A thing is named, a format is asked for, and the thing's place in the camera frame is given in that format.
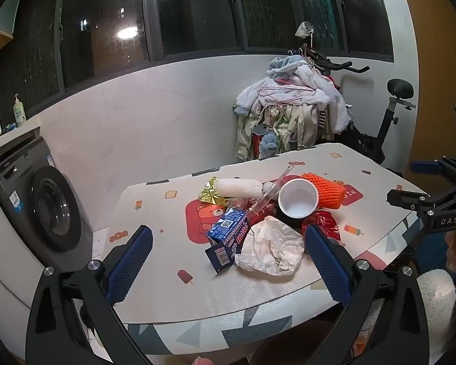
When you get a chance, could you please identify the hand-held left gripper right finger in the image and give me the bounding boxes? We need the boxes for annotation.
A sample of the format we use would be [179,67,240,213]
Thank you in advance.
[303,224,430,365]

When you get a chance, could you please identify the white crumpled hanging cloth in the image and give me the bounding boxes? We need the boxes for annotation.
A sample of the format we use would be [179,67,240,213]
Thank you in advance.
[294,21,314,41]

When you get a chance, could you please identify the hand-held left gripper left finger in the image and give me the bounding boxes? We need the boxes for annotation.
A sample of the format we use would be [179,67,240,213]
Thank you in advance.
[25,225,154,365]

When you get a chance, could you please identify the blue milk carton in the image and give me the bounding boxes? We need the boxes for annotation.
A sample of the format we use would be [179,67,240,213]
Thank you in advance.
[205,207,249,274]

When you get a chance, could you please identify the pile of clothes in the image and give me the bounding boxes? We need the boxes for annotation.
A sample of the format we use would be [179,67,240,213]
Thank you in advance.
[233,55,352,160]

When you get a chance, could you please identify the black exercise bike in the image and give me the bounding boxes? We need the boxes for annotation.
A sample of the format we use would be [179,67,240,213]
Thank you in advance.
[308,49,416,168]

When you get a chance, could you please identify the dark window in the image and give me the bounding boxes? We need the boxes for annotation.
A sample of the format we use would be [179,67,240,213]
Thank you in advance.
[0,0,396,103]

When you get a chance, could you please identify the white foam net sleeve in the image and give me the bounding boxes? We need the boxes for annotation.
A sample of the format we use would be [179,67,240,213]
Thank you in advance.
[215,177,264,198]

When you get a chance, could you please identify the white bowl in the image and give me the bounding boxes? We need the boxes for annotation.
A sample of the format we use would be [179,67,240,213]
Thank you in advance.
[277,178,320,219]

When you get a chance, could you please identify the gold foil wrapper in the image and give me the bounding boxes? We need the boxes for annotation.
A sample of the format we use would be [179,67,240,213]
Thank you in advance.
[196,177,229,203]

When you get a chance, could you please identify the green soap pump bottle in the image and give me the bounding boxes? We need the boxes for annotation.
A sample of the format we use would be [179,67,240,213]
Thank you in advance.
[12,94,27,126]

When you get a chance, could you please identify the orange foam fruit net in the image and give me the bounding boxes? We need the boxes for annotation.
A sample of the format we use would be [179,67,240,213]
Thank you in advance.
[301,172,346,210]

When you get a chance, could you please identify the red glossy box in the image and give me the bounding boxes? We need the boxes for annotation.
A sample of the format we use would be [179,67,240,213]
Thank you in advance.
[302,209,343,241]

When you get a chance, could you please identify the grey front-load washing machine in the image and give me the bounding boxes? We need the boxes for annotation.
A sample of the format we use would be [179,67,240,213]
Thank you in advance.
[0,137,94,253]

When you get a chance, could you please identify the white paper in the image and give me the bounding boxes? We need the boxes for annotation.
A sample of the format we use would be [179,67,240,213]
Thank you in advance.
[233,215,305,276]

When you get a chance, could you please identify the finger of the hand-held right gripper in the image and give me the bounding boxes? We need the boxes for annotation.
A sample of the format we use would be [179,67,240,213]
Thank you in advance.
[387,188,441,217]
[409,158,456,183]

